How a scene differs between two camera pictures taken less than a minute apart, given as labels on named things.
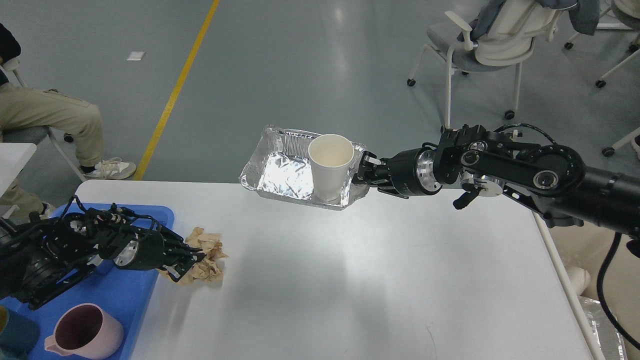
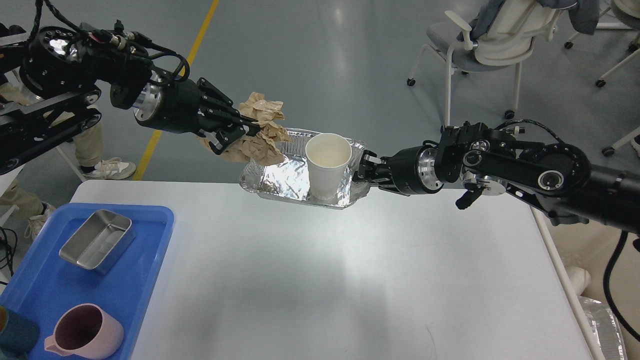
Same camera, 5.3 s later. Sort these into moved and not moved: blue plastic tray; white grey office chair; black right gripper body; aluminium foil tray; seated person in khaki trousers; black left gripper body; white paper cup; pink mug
Moved: black left gripper body
Not moved: aluminium foil tray; seated person in khaki trousers; pink mug; white grey office chair; white paper cup; blue plastic tray; black right gripper body
